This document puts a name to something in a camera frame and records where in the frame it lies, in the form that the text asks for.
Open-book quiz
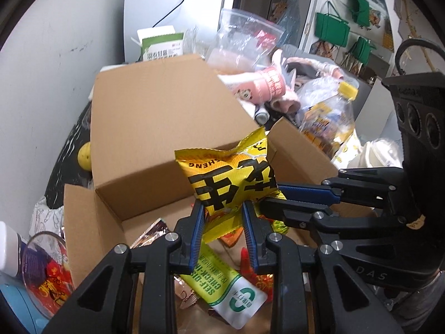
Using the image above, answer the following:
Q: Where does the white jar dark label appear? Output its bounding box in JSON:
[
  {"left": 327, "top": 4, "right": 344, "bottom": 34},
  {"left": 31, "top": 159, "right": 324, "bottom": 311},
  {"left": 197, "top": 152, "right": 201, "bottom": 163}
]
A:
[{"left": 0, "top": 221, "right": 23, "bottom": 279}]

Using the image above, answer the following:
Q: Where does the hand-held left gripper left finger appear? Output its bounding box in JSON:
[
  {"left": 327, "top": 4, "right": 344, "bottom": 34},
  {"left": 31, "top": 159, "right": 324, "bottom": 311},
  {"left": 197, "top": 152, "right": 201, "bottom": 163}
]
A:
[{"left": 42, "top": 200, "right": 206, "bottom": 334}]

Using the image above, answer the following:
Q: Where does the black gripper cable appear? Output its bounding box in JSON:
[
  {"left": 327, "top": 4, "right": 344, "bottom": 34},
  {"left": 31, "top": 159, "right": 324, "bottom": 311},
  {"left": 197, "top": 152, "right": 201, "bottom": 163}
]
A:
[{"left": 394, "top": 38, "right": 445, "bottom": 77}]

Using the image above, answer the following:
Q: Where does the large green tote bag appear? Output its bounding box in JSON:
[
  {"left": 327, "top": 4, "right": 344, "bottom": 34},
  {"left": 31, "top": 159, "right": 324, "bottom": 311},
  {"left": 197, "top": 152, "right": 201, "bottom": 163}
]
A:
[{"left": 315, "top": 2, "right": 350, "bottom": 47}]

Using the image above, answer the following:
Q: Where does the pile of red candies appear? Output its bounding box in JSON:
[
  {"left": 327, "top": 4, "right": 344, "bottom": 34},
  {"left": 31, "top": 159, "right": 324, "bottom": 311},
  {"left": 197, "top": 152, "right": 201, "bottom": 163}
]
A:
[{"left": 28, "top": 262, "right": 75, "bottom": 315}]

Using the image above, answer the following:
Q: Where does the green white carton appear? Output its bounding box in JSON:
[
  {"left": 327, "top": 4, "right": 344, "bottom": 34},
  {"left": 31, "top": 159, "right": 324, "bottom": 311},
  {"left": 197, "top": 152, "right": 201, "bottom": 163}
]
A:
[{"left": 137, "top": 26, "right": 185, "bottom": 61}]

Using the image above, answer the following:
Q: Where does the white patterned cloth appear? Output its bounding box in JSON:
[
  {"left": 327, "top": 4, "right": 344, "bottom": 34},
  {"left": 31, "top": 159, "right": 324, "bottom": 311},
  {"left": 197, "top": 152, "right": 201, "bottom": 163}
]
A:
[{"left": 29, "top": 197, "right": 65, "bottom": 237}]

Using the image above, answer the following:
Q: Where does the yellow snack packet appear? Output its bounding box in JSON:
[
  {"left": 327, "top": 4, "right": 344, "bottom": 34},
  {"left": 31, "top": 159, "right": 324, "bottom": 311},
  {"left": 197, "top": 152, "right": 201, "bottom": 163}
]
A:
[{"left": 175, "top": 127, "right": 289, "bottom": 244}]

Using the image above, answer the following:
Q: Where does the black kettle cable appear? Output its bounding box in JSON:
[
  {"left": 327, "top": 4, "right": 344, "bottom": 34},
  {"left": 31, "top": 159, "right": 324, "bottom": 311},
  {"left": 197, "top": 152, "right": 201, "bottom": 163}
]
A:
[{"left": 152, "top": 0, "right": 195, "bottom": 29}]

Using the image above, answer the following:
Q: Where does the cardboard box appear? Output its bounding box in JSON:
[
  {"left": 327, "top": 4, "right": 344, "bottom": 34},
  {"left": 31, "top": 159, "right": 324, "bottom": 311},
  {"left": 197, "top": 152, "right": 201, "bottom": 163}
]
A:
[{"left": 63, "top": 55, "right": 374, "bottom": 334}]

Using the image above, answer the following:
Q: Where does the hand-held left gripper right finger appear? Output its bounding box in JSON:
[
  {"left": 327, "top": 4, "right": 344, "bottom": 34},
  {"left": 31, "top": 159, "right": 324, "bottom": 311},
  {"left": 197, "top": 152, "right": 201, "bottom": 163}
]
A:
[{"left": 242, "top": 200, "right": 406, "bottom": 334}]

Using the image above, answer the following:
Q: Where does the orange juice bottle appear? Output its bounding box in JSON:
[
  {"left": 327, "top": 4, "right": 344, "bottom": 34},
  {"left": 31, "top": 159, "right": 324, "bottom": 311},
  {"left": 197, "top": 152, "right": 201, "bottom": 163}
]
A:
[{"left": 301, "top": 81, "right": 359, "bottom": 161}]

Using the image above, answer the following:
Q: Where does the pink cloth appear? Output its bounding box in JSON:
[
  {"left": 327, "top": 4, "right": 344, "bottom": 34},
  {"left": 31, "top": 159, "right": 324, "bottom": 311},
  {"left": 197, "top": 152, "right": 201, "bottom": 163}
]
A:
[{"left": 271, "top": 49, "right": 345, "bottom": 84}]

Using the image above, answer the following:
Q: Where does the blue clear plastic bag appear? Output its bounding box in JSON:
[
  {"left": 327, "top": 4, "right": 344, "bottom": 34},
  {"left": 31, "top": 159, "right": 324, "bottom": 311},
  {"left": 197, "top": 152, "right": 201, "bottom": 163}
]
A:
[{"left": 271, "top": 0, "right": 301, "bottom": 39}]

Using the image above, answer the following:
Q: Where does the colourful printed tote bag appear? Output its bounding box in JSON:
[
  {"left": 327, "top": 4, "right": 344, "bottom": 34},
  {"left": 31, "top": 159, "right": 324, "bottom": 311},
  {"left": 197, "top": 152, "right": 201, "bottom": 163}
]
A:
[{"left": 311, "top": 40, "right": 336, "bottom": 58}]

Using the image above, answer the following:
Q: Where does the clear plastic packet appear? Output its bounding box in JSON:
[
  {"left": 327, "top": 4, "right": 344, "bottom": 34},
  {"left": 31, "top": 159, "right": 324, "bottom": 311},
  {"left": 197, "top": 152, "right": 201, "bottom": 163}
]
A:
[{"left": 172, "top": 275, "right": 209, "bottom": 310}]

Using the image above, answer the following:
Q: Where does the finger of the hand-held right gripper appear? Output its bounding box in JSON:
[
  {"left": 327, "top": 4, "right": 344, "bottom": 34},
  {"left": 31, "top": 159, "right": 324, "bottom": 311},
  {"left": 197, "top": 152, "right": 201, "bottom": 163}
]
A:
[
  {"left": 276, "top": 167, "right": 406, "bottom": 205},
  {"left": 259, "top": 198, "right": 409, "bottom": 232}
]

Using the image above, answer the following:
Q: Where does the large red snack packet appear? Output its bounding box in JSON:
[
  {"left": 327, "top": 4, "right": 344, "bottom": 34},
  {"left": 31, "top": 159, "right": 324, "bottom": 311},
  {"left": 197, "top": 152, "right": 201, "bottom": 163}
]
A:
[{"left": 240, "top": 247, "right": 275, "bottom": 303}]

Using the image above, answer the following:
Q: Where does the yellow fruit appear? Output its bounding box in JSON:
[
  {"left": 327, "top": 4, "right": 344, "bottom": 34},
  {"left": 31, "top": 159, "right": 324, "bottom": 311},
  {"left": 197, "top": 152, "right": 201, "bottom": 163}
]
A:
[{"left": 77, "top": 142, "right": 94, "bottom": 171}]

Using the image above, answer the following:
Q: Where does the white refrigerator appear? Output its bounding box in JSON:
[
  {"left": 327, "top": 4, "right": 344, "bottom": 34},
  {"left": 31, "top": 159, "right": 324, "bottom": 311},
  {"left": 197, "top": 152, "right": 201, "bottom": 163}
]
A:
[{"left": 123, "top": 0, "right": 240, "bottom": 65}]

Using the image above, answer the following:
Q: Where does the long green snack packet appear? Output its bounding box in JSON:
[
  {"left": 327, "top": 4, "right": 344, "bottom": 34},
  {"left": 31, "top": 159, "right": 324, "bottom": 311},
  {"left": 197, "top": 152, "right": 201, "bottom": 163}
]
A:
[{"left": 179, "top": 242, "right": 268, "bottom": 329}]

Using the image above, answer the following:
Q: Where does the clear zip bag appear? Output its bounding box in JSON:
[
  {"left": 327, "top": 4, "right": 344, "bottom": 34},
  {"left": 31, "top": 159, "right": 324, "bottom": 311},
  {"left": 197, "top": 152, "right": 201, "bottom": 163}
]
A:
[{"left": 209, "top": 8, "right": 284, "bottom": 73}]

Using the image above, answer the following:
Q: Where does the blue robot toy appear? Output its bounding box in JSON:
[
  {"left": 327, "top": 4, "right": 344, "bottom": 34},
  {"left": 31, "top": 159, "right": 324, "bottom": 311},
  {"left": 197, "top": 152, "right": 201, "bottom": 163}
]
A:
[{"left": 0, "top": 271, "right": 53, "bottom": 334}]

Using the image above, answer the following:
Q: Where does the pink panda cup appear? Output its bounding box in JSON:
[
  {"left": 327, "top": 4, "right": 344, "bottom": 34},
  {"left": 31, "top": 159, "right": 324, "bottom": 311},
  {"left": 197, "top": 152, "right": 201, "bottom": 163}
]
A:
[{"left": 231, "top": 68, "right": 287, "bottom": 105}]

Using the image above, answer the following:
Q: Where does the cream electric cup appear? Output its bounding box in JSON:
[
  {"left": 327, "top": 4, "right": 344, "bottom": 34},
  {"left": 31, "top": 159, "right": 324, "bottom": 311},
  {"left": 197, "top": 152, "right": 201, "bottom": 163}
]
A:
[{"left": 348, "top": 139, "right": 406, "bottom": 181}]

